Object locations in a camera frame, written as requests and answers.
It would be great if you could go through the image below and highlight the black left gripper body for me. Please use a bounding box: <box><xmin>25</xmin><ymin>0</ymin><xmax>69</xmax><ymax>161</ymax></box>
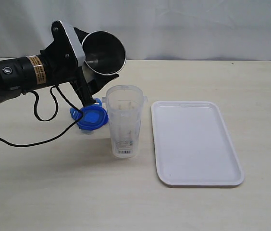
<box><xmin>40</xmin><ymin>20</ymin><xmax>95</xmax><ymax>106</ymax></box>

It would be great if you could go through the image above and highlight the stainless steel cup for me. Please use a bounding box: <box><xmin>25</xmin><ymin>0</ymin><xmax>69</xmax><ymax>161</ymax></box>
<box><xmin>81</xmin><ymin>31</ymin><xmax>126</xmax><ymax>76</ymax></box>

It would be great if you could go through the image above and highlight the blue plastic lid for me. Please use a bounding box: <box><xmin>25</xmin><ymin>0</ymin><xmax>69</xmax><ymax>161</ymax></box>
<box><xmin>76</xmin><ymin>98</ymin><xmax>109</xmax><ymax>133</ymax></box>

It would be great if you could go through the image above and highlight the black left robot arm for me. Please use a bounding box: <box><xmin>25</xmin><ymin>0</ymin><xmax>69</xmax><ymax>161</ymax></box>
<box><xmin>0</xmin><ymin>20</ymin><xmax>126</xmax><ymax>106</ymax></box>

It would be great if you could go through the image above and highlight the clear plastic tall container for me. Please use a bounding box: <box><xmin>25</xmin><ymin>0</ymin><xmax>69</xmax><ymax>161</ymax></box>
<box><xmin>102</xmin><ymin>85</ymin><xmax>147</xmax><ymax>158</ymax></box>

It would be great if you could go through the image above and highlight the white backdrop curtain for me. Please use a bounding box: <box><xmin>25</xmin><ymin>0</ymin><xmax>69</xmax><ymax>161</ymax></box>
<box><xmin>0</xmin><ymin>0</ymin><xmax>271</xmax><ymax>61</ymax></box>

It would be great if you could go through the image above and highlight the white rectangular tray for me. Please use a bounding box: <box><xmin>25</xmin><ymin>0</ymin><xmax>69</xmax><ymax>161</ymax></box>
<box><xmin>151</xmin><ymin>101</ymin><xmax>245</xmax><ymax>187</ymax></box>

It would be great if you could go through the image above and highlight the black cable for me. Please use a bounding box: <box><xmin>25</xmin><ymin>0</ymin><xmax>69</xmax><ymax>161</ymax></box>
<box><xmin>0</xmin><ymin>39</ymin><xmax>85</xmax><ymax>148</ymax></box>

